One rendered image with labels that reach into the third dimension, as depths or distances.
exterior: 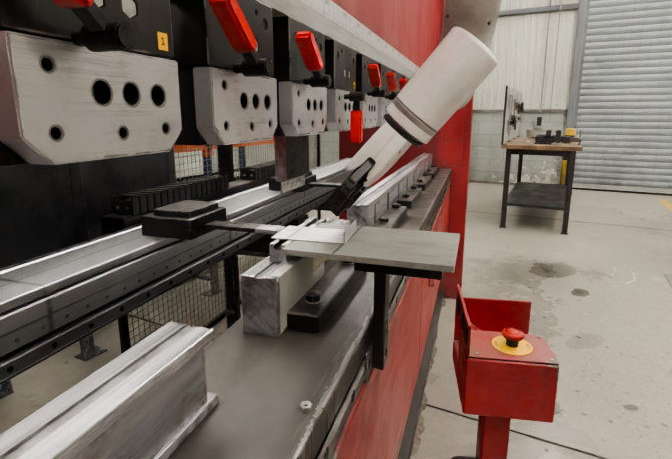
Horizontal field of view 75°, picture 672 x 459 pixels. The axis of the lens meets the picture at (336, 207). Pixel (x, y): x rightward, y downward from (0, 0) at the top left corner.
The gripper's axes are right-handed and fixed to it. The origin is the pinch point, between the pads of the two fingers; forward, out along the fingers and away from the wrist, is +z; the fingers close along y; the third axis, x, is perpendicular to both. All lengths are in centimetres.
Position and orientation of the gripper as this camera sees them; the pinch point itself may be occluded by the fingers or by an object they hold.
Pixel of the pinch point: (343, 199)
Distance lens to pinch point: 74.0
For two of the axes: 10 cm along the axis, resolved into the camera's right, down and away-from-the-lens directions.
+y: -3.1, 2.0, -9.3
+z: -6.1, 7.1, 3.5
